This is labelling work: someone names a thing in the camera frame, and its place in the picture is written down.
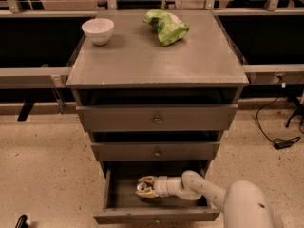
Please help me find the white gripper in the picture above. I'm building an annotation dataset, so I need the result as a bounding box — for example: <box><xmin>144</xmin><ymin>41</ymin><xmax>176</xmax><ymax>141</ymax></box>
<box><xmin>136</xmin><ymin>176</ymin><xmax>169</xmax><ymax>199</ymax></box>

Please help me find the middle grey drawer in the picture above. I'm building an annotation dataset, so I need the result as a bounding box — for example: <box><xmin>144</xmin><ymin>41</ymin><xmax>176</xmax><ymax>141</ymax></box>
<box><xmin>91</xmin><ymin>142</ymin><xmax>220</xmax><ymax>162</ymax></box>

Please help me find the redbull can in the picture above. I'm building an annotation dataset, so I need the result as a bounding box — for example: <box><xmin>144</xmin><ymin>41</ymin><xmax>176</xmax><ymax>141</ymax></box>
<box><xmin>137</xmin><ymin>182</ymin><xmax>147</xmax><ymax>191</ymax></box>

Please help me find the white ceramic bowl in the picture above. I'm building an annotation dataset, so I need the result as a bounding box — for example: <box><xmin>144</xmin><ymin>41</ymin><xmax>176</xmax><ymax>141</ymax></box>
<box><xmin>82</xmin><ymin>18</ymin><xmax>114</xmax><ymax>45</ymax></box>

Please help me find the grey wooden drawer cabinet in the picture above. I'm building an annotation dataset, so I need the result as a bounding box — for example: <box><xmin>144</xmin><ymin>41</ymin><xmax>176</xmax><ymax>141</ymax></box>
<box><xmin>66</xmin><ymin>9</ymin><xmax>250</xmax><ymax>179</ymax></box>

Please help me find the black power adapter with cable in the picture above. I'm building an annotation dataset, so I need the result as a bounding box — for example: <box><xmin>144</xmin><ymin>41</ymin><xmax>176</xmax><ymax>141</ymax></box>
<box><xmin>256</xmin><ymin>97</ymin><xmax>303</xmax><ymax>150</ymax></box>

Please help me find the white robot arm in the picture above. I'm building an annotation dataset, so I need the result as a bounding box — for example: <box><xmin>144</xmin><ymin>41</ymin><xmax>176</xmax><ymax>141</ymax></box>
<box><xmin>136</xmin><ymin>170</ymin><xmax>284</xmax><ymax>228</ymax></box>

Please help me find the top grey drawer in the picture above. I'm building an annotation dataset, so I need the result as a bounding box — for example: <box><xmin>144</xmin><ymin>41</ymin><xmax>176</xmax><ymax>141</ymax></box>
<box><xmin>76</xmin><ymin>104</ymin><xmax>238</xmax><ymax>132</ymax></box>

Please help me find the black object bottom left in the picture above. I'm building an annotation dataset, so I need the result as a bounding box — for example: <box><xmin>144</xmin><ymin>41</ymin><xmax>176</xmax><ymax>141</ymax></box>
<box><xmin>15</xmin><ymin>215</ymin><xmax>29</xmax><ymax>228</ymax></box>

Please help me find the grey metal railing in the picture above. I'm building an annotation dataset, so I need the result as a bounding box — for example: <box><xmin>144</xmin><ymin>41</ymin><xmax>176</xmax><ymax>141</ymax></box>
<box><xmin>1</xmin><ymin>0</ymin><xmax>304</xmax><ymax>88</ymax></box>

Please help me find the open bottom grey drawer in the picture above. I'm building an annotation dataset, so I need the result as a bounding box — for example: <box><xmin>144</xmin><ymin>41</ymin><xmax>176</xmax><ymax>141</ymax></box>
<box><xmin>94</xmin><ymin>161</ymin><xmax>219</xmax><ymax>224</ymax></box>

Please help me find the green crumpled chip bag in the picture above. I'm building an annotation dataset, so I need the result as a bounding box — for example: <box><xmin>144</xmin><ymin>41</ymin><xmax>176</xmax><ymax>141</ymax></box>
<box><xmin>142</xmin><ymin>9</ymin><xmax>190</xmax><ymax>47</ymax></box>

